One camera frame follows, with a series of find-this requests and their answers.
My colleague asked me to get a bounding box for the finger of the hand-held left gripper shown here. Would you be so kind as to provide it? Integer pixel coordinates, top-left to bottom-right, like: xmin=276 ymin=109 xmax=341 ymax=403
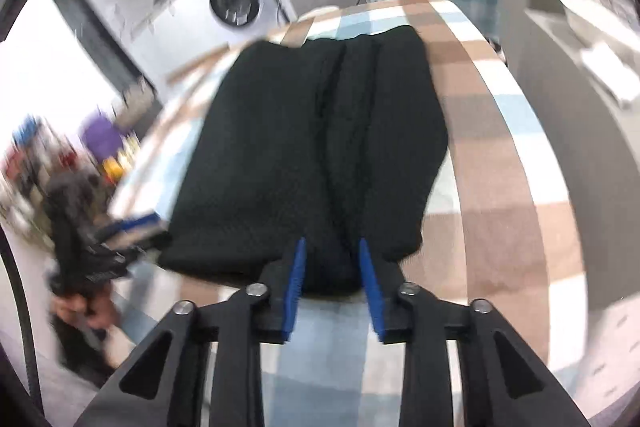
xmin=102 ymin=211 xmax=172 ymax=254

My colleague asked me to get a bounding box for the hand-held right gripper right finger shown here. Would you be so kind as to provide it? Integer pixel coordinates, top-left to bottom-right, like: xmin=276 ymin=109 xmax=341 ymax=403
xmin=358 ymin=238 xmax=593 ymax=427

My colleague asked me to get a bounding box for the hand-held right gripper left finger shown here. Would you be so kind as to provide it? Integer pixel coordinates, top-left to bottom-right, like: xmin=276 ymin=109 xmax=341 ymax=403
xmin=75 ymin=237 xmax=308 ymax=427

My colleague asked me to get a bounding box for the black fleece garment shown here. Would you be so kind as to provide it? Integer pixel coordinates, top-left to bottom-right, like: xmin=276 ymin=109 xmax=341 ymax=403
xmin=157 ymin=27 xmax=449 ymax=299

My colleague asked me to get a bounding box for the person's left hand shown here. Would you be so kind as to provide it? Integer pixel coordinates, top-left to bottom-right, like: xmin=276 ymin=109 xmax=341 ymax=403
xmin=50 ymin=287 xmax=121 ymax=333

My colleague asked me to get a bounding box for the purple bag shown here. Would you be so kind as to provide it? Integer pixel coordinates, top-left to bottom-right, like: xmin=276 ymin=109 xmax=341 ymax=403
xmin=81 ymin=113 xmax=125 ymax=154

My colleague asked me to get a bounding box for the checkered blanket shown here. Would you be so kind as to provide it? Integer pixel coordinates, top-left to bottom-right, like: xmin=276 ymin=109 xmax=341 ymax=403
xmin=107 ymin=0 xmax=587 ymax=427

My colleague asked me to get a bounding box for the grey cabinet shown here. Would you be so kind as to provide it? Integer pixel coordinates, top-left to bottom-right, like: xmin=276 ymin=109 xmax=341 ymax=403
xmin=500 ymin=0 xmax=640 ymax=308

